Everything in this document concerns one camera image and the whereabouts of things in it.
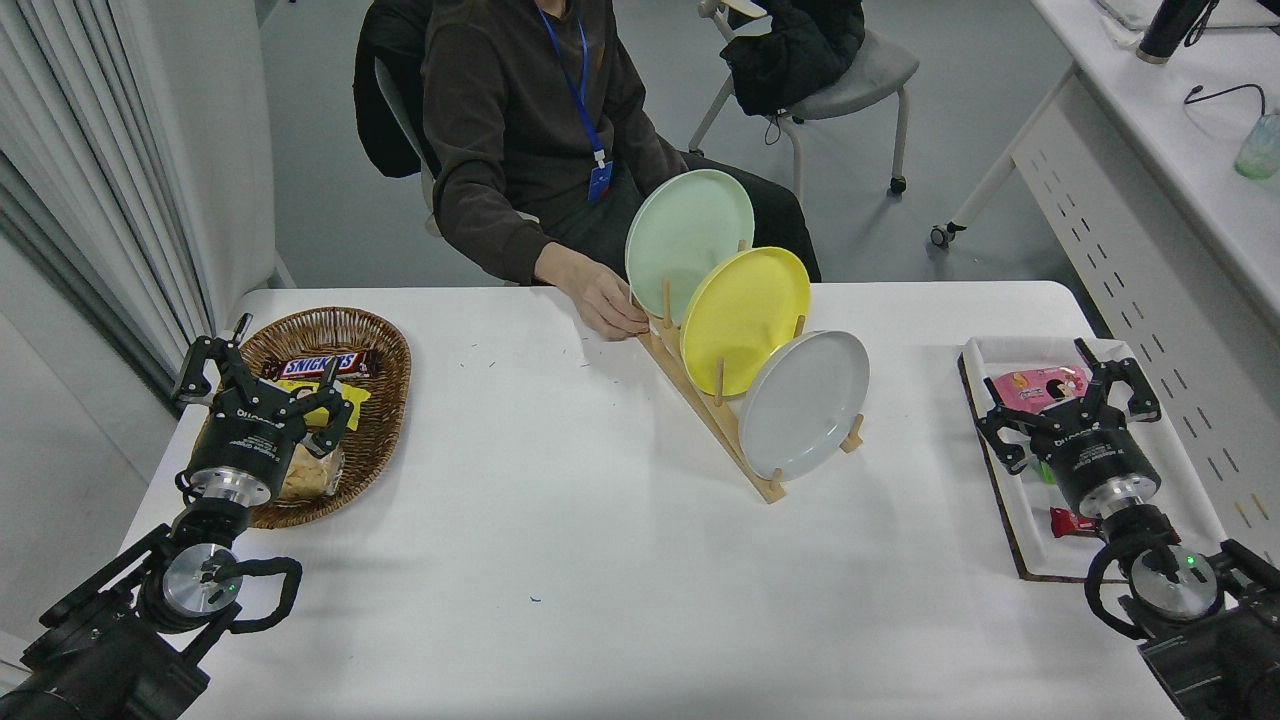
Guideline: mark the white rectangular tray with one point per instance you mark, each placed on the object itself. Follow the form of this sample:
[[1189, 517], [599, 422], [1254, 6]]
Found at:
[[1015, 500]]

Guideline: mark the white curtain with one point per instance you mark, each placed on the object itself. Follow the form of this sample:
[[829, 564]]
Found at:
[[60, 120]]

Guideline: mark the yellow plate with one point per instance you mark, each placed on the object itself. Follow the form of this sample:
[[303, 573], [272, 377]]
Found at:
[[745, 310]]

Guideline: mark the Snickers chocolate bar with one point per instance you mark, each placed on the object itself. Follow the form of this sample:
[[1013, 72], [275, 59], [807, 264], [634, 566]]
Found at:
[[320, 365]]

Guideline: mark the person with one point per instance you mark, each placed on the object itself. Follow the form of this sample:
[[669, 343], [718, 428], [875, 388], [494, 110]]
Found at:
[[500, 120]]

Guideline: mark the grey plate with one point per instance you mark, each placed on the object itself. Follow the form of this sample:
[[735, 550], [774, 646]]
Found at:
[[800, 405]]

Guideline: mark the yellow snack packet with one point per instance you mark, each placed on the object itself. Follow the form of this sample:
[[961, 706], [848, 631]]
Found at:
[[356, 400]]

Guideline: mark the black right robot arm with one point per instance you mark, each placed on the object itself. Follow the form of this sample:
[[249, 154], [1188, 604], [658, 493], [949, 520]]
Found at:
[[1210, 670]]

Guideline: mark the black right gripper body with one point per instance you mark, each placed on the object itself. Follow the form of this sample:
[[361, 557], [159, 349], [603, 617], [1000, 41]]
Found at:
[[1100, 460]]

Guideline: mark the clear green bottle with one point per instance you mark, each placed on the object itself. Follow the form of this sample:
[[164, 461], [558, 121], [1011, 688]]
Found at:
[[1260, 150]]

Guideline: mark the red snack bar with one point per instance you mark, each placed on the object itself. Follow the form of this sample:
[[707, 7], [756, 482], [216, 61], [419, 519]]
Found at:
[[1070, 522]]

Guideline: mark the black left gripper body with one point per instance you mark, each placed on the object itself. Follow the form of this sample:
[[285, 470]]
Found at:
[[250, 440]]

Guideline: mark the grey chair with castors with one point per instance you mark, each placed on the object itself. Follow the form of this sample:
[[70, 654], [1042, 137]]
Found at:
[[860, 75]]

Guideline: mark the clear bag of crackers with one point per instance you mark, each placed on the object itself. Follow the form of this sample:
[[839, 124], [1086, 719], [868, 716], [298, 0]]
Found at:
[[310, 478]]

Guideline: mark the black flask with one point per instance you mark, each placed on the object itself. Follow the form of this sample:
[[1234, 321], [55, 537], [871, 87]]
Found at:
[[1165, 25]]

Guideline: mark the pale green plate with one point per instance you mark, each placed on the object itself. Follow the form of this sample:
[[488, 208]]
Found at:
[[685, 235]]

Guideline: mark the white office chair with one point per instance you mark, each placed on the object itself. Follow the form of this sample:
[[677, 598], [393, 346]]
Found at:
[[428, 195]]

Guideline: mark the person's hand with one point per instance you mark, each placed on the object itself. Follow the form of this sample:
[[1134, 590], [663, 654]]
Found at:
[[600, 295]]

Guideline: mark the pink snack packet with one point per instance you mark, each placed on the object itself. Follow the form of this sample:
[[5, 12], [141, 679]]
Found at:
[[1030, 385]]

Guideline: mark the wooden plate rack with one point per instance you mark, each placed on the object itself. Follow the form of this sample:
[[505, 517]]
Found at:
[[770, 489]]

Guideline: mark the brown wicker basket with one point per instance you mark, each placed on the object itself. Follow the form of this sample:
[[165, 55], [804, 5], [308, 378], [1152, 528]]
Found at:
[[385, 420]]

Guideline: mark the black jacket on grey chair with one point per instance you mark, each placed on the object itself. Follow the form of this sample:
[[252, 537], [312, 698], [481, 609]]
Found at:
[[790, 55]]

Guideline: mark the green snack packet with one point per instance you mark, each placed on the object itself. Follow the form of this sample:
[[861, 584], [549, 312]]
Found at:
[[1046, 472]]

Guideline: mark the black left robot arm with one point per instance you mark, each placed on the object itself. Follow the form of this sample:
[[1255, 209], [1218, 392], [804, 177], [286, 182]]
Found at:
[[90, 660]]

